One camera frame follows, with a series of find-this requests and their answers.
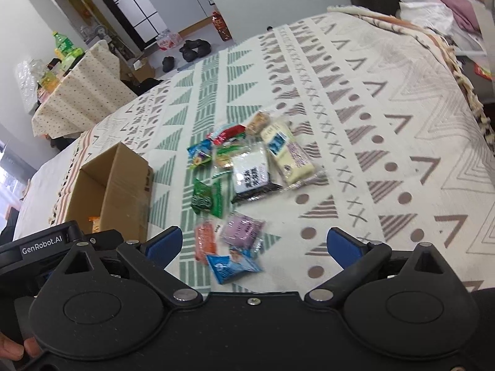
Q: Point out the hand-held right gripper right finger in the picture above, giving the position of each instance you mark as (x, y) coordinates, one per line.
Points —
(344, 249)

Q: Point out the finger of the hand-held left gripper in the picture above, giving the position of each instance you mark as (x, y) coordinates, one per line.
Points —
(104, 236)

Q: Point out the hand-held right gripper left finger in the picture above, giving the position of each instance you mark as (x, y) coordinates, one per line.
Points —
(166, 244)

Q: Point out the small orange packet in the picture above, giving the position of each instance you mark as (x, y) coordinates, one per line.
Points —
(93, 223)

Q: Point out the orange snack packet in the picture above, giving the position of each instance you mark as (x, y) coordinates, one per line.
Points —
(205, 241)

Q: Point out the brown cardboard box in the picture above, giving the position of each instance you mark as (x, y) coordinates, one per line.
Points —
(116, 185)

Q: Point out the dark green snack packet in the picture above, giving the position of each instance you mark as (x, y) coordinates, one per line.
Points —
(204, 200)

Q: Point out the purple snack packet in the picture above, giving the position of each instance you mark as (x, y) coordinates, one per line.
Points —
(241, 230)

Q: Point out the green and blue snack packet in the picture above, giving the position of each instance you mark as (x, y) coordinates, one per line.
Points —
(199, 156)

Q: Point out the green round cookie packet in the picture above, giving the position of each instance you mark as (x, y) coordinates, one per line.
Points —
(224, 158)

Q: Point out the large cream snack packet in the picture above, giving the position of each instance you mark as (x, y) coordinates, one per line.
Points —
(290, 154)

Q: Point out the black and white snack packet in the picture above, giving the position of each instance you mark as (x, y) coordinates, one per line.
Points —
(251, 174)

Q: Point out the red and green snack packet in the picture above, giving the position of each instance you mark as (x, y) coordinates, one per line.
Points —
(228, 133)

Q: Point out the clear tan nut bar packet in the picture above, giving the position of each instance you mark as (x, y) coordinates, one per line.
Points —
(258, 123)

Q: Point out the person's left hand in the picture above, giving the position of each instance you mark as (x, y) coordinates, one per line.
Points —
(11, 351)

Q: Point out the patterned bed blanket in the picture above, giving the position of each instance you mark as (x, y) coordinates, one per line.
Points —
(367, 123)

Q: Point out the table with dotted tablecloth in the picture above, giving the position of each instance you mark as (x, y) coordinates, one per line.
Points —
(85, 92)

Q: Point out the black bag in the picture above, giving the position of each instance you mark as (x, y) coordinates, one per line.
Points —
(145, 85)

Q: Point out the clear plastic bag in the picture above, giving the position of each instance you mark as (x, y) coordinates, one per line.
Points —
(27, 79)

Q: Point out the flat cardboard box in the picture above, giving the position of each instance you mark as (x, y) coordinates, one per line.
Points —
(141, 67)

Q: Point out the light green container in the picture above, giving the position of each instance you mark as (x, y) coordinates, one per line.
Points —
(72, 60)

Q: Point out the black slipper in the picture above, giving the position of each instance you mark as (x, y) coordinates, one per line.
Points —
(188, 53)
(169, 63)
(202, 46)

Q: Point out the green soda bottle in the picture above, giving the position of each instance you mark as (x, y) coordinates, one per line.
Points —
(62, 44)

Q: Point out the pink and white package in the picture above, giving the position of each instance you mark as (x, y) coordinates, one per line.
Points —
(168, 40)

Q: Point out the small red packet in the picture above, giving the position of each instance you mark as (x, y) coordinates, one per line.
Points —
(485, 72)

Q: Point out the red printed bag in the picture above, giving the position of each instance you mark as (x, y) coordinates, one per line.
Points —
(222, 25)

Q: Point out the black framed sliding door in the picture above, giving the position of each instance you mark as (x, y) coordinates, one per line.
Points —
(127, 4)

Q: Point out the white cabinet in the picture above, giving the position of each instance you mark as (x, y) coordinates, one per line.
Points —
(181, 4)

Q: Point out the white plastic bag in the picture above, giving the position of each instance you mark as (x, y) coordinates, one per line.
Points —
(425, 11)

